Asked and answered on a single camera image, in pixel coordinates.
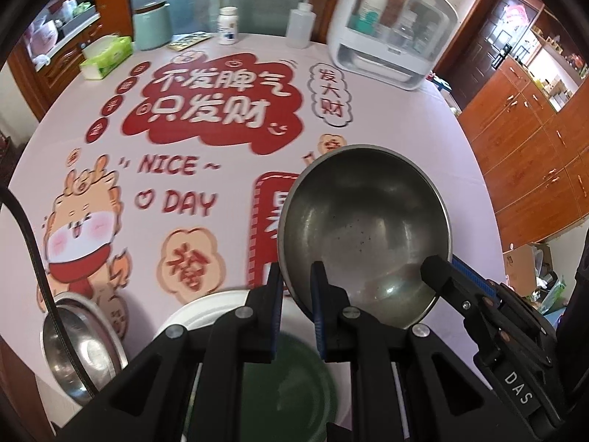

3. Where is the green plate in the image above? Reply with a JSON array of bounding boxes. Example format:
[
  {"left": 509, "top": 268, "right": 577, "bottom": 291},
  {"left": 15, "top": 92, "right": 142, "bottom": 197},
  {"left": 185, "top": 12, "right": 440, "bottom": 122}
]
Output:
[{"left": 181, "top": 331, "right": 341, "bottom": 442}]

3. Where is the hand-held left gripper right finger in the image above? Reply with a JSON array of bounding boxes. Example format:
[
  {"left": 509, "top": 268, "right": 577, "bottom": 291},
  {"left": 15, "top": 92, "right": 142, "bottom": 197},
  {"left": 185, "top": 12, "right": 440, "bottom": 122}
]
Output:
[{"left": 310, "top": 262, "right": 539, "bottom": 442}]

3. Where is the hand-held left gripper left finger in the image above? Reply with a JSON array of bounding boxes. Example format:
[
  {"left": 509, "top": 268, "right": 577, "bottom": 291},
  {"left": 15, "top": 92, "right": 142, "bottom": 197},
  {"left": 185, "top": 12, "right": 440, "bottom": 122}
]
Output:
[{"left": 67, "top": 262, "right": 283, "bottom": 442}]

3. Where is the cardboard box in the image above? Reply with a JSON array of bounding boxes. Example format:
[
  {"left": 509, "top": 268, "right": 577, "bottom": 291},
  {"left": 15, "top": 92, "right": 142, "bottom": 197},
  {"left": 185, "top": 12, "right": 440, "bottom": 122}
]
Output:
[{"left": 502, "top": 242, "right": 553, "bottom": 288}]

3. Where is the small steel bowl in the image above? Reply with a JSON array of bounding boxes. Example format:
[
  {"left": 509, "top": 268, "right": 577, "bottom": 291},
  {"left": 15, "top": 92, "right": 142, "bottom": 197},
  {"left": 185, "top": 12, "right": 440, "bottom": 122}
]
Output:
[{"left": 277, "top": 145, "right": 454, "bottom": 330}]

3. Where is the pink printed tablecloth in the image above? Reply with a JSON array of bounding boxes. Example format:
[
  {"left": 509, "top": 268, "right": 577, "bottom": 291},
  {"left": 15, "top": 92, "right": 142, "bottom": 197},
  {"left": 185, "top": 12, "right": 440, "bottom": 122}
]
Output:
[{"left": 0, "top": 32, "right": 507, "bottom": 429}]

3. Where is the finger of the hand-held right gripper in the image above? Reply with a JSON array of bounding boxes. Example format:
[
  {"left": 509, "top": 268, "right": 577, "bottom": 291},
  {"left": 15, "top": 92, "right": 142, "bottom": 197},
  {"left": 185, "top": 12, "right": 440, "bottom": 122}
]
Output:
[
  {"left": 421, "top": 255, "right": 507, "bottom": 355},
  {"left": 452, "top": 256, "right": 554, "bottom": 338}
]

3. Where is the wooden wall cabinet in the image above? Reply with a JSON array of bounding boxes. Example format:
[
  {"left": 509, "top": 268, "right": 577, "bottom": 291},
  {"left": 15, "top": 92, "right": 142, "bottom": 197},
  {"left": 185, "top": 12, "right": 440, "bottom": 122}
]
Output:
[{"left": 458, "top": 55, "right": 589, "bottom": 245}]

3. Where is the mint green canister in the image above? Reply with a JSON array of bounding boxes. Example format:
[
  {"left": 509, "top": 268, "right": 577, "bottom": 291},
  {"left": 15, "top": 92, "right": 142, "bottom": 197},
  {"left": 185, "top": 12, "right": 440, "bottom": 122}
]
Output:
[{"left": 133, "top": 2, "right": 172, "bottom": 51}]

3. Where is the white bottle green label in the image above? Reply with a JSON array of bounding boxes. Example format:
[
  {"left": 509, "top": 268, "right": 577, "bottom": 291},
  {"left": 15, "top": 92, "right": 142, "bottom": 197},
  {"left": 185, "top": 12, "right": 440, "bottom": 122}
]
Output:
[{"left": 347, "top": 0, "right": 389, "bottom": 33}]

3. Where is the patterned flat box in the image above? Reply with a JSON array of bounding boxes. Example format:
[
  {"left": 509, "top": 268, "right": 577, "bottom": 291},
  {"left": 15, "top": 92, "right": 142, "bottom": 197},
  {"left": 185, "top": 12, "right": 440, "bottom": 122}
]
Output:
[{"left": 166, "top": 32, "right": 213, "bottom": 51}]

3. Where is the clear squeeze wash bottle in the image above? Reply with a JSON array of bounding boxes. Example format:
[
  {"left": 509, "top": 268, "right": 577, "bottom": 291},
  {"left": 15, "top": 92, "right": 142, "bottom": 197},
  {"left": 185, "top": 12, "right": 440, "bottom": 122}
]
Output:
[{"left": 285, "top": 0, "right": 317, "bottom": 50}]

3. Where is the dark wooden entrance door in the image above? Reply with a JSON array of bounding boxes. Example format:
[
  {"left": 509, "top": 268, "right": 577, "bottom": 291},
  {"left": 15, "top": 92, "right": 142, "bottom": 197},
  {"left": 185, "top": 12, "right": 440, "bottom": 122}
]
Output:
[{"left": 453, "top": 0, "right": 539, "bottom": 106}]

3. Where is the clear plastic bottle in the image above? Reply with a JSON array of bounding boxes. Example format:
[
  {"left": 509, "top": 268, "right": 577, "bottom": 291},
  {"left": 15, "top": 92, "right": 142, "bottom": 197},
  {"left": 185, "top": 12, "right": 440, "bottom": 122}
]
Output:
[{"left": 391, "top": 11, "right": 420, "bottom": 51}]

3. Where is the green tissue box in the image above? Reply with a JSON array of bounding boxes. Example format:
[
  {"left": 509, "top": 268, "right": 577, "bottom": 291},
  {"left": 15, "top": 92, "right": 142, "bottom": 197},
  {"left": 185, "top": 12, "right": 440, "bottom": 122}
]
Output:
[{"left": 80, "top": 36, "right": 134, "bottom": 79}]

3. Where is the black cable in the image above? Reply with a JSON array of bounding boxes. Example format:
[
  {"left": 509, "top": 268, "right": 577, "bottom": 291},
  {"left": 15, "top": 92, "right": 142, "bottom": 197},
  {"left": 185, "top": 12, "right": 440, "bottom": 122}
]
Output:
[{"left": 0, "top": 186, "right": 99, "bottom": 399}]

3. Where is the wide steel bowl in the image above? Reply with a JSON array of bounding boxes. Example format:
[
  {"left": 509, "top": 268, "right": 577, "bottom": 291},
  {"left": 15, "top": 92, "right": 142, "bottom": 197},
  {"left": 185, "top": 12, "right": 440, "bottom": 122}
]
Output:
[{"left": 40, "top": 292, "right": 130, "bottom": 406}]

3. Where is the white pill bottle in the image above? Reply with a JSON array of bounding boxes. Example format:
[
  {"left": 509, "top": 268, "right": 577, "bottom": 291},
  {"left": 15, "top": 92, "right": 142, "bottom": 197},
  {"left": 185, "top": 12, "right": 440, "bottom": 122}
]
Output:
[{"left": 217, "top": 7, "right": 240, "bottom": 46}]

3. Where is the white storage box clear cover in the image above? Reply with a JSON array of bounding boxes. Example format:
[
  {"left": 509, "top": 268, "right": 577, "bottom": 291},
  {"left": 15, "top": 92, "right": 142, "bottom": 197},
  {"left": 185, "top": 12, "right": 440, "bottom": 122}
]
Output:
[{"left": 327, "top": 0, "right": 459, "bottom": 90}]

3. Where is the large white plate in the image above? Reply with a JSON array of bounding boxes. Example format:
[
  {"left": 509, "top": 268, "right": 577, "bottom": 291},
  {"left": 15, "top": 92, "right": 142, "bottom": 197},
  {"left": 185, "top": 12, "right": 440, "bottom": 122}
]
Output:
[{"left": 159, "top": 288, "right": 410, "bottom": 442}]

